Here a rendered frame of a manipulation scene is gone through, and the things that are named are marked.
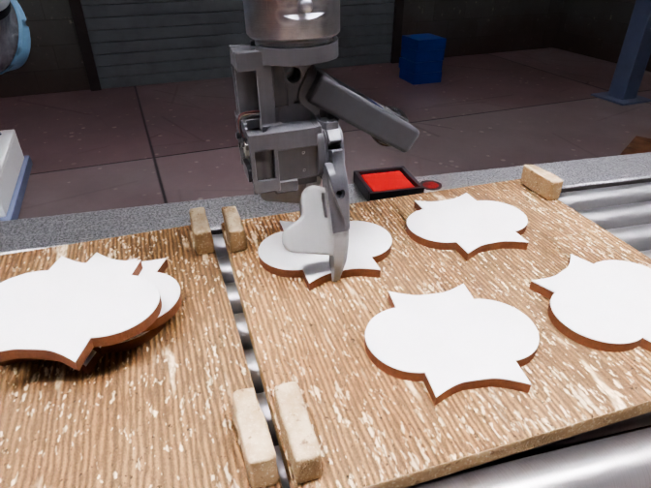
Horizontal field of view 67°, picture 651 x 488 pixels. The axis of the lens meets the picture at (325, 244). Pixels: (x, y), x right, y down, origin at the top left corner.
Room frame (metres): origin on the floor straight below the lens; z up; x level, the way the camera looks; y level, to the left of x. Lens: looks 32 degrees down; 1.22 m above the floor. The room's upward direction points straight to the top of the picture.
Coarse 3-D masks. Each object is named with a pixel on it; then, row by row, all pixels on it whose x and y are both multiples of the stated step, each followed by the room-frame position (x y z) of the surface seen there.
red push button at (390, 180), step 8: (368, 176) 0.64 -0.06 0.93; (376, 176) 0.64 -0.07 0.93; (384, 176) 0.64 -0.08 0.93; (392, 176) 0.64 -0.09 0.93; (400, 176) 0.64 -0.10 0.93; (368, 184) 0.61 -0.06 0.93; (376, 184) 0.61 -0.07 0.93; (384, 184) 0.61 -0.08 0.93; (392, 184) 0.61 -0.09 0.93; (400, 184) 0.61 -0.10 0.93; (408, 184) 0.61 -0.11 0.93
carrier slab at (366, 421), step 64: (448, 192) 0.57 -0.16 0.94; (512, 192) 0.57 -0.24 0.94; (256, 256) 0.42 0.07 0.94; (448, 256) 0.42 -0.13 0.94; (512, 256) 0.42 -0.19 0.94; (576, 256) 0.42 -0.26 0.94; (640, 256) 0.42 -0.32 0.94; (256, 320) 0.32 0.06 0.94; (320, 320) 0.32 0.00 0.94; (320, 384) 0.25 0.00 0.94; (384, 384) 0.25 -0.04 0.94; (576, 384) 0.25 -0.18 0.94; (640, 384) 0.25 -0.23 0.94; (320, 448) 0.20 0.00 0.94; (384, 448) 0.20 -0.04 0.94; (448, 448) 0.20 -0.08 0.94; (512, 448) 0.20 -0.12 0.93
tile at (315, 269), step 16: (288, 224) 0.47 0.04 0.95; (352, 224) 0.47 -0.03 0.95; (368, 224) 0.47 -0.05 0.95; (272, 240) 0.44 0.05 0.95; (352, 240) 0.44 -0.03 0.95; (368, 240) 0.44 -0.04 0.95; (384, 240) 0.44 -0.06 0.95; (272, 256) 0.41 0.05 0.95; (288, 256) 0.41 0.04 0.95; (304, 256) 0.41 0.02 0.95; (320, 256) 0.41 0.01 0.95; (352, 256) 0.41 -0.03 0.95; (368, 256) 0.41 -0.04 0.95; (384, 256) 0.42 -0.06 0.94; (272, 272) 0.39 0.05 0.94; (288, 272) 0.39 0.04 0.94; (304, 272) 0.38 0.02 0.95; (320, 272) 0.38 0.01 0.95; (352, 272) 0.39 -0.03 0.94; (368, 272) 0.39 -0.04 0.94
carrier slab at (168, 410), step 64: (0, 256) 0.42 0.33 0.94; (64, 256) 0.42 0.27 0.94; (128, 256) 0.42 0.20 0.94; (192, 256) 0.42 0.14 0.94; (192, 320) 0.32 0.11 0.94; (0, 384) 0.25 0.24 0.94; (64, 384) 0.25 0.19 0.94; (128, 384) 0.25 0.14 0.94; (192, 384) 0.25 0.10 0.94; (0, 448) 0.20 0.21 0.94; (64, 448) 0.20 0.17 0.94; (128, 448) 0.20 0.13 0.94; (192, 448) 0.20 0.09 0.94
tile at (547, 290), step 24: (576, 264) 0.39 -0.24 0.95; (600, 264) 0.39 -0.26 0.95; (624, 264) 0.39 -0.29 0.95; (552, 288) 0.36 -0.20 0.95; (576, 288) 0.36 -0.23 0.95; (600, 288) 0.36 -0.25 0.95; (624, 288) 0.36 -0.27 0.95; (648, 288) 0.36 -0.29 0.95; (552, 312) 0.32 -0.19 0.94; (576, 312) 0.32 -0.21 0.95; (600, 312) 0.32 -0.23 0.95; (624, 312) 0.32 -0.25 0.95; (648, 312) 0.32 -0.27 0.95; (576, 336) 0.30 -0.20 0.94; (600, 336) 0.29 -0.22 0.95; (624, 336) 0.29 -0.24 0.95; (648, 336) 0.29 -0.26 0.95
